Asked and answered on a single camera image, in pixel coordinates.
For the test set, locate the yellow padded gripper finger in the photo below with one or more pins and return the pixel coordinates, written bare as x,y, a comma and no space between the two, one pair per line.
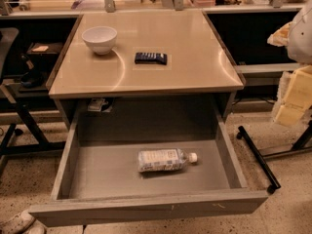
294,96

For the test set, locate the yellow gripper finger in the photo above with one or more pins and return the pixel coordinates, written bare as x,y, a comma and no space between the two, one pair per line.
280,37

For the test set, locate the blue plastic water bottle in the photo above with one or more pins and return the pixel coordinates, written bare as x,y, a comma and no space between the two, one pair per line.
164,160

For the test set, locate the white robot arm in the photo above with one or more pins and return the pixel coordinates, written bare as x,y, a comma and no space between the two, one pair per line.
300,38

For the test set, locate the grey counter cabinet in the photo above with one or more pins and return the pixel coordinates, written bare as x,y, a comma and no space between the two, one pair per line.
156,52

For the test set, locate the grey open top drawer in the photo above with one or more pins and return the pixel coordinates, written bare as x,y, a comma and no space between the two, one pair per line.
116,168

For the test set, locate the black wheeled stand leg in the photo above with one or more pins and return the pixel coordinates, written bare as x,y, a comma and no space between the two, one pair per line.
274,183

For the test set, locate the dark blue snack bag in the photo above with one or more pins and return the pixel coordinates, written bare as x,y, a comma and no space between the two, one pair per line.
151,58

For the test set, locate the white ceramic bowl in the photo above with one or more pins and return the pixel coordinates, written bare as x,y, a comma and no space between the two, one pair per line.
100,39

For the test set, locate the white shoe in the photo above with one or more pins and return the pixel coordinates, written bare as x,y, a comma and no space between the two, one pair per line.
17,223

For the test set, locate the black chair frame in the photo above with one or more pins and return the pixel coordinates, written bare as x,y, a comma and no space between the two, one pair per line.
8,36

